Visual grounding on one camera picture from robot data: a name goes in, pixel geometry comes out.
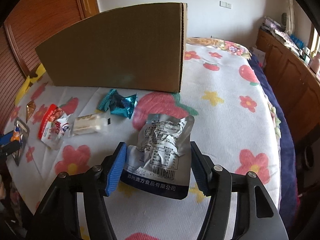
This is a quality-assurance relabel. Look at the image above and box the window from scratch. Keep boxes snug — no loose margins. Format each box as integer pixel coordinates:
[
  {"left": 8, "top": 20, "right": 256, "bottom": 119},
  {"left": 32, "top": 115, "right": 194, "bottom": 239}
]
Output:
[{"left": 310, "top": 27, "right": 320, "bottom": 55}]

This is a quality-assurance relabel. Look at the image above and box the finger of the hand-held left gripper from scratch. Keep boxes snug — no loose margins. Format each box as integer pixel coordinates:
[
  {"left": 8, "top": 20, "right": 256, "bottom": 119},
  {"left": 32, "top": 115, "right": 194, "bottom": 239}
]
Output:
[
  {"left": 0, "top": 133, "right": 13, "bottom": 145},
  {"left": 0, "top": 142, "right": 21, "bottom": 157}
]

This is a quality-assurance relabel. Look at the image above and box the silver and orange snack packet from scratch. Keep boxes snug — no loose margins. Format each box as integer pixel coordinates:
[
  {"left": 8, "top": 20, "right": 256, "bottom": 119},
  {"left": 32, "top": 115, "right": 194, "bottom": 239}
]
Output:
[{"left": 11, "top": 119, "right": 30, "bottom": 167}]

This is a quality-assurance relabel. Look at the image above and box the yellow plush toy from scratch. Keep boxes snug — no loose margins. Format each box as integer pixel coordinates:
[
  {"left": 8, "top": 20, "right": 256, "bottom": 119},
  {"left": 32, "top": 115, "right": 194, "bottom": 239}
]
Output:
[{"left": 15, "top": 64, "right": 45, "bottom": 103}]

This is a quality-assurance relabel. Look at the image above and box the brown cardboard box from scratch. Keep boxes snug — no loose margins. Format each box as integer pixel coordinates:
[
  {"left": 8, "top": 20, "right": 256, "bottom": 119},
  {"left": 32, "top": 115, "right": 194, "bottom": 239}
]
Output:
[{"left": 35, "top": 2, "right": 188, "bottom": 93}]

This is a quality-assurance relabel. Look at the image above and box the small brown snack packet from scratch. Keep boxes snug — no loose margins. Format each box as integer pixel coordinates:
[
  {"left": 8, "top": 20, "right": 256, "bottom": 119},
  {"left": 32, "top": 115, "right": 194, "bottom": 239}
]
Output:
[{"left": 26, "top": 100, "right": 36, "bottom": 123}]

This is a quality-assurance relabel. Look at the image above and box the dark blue blanket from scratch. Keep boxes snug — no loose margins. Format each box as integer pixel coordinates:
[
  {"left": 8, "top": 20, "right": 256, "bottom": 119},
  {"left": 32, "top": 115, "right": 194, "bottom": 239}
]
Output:
[{"left": 249, "top": 52, "right": 298, "bottom": 218}]

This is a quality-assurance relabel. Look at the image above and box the silver packet with white label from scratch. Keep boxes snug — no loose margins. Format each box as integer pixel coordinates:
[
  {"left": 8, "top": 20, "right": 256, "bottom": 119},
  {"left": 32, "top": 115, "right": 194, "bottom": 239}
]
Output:
[{"left": 119, "top": 114, "right": 195, "bottom": 200}]

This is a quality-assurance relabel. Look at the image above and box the white patterned curtain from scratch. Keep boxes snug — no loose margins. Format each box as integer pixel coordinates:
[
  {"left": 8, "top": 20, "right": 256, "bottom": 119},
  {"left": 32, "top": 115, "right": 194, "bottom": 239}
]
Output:
[{"left": 287, "top": 0, "right": 297, "bottom": 34}]

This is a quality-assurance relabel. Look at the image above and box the wooden slatted wardrobe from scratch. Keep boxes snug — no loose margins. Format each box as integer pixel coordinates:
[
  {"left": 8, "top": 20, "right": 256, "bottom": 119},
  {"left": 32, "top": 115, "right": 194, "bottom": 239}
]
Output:
[{"left": 0, "top": 0, "right": 99, "bottom": 130}]

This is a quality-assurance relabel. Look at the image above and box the stack of flat packages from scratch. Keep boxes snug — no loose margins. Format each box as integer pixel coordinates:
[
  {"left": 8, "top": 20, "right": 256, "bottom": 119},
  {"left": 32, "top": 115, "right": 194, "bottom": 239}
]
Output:
[{"left": 262, "top": 16, "right": 285, "bottom": 30}]

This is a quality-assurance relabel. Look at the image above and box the floral quilt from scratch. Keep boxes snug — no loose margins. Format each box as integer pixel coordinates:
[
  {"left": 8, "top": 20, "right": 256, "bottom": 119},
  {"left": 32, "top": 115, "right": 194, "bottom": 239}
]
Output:
[{"left": 186, "top": 37, "right": 282, "bottom": 138}]

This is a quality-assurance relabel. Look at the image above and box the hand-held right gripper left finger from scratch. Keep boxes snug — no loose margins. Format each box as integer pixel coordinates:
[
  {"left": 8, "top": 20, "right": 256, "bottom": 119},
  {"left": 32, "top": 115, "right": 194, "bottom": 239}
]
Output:
[{"left": 27, "top": 142, "right": 128, "bottom": 240}]

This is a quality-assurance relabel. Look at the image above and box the long wooden cabinet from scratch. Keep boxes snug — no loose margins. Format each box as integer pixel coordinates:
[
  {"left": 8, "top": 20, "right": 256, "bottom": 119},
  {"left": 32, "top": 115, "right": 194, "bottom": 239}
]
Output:
[{"left": 256, "top": 27, "right": 320, "bottom": 140}]

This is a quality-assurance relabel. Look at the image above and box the clear packet with white snack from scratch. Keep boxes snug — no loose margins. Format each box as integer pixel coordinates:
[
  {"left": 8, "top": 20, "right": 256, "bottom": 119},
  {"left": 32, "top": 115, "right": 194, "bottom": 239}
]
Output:
[{"left": 72, "top": 113, "right": 112, "bottom": 137}]

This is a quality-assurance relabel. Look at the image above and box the red and white snack packet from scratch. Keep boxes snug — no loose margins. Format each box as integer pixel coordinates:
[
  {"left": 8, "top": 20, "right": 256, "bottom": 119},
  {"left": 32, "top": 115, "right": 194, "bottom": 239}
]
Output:
[{"left": 38, "top": 104, "right": 73, "bottom": 150}]

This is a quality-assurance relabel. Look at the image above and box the floral cloth bundle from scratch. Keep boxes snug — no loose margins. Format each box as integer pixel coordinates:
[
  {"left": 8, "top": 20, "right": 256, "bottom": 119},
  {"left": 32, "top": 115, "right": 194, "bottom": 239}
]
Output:
[{"left": 274, "top": 29, "right": 300, "bottom": 53}]

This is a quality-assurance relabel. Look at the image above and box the strawberry and flower print sheet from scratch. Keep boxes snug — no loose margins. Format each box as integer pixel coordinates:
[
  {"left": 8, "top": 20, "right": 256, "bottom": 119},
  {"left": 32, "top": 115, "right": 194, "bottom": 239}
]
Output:
[{"left": 5, "top": 42, "right": 282, "bottom": 240}]

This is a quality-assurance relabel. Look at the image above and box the teal candy wrapper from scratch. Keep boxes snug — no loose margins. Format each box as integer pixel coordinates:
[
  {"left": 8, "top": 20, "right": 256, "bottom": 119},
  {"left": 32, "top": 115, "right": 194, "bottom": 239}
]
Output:
[
  {"left": 97, "top": 89, "right": 123, "bottom": 112},
  {"left": 110, "top": 93, "right": 138, "bottom": 119}
]

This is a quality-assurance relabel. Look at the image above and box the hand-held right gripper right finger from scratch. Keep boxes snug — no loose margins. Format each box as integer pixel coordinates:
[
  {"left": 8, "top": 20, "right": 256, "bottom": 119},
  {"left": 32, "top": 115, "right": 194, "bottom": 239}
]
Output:
[{"left": 190, "top": 141, "right": 285, "bottom": 240}]

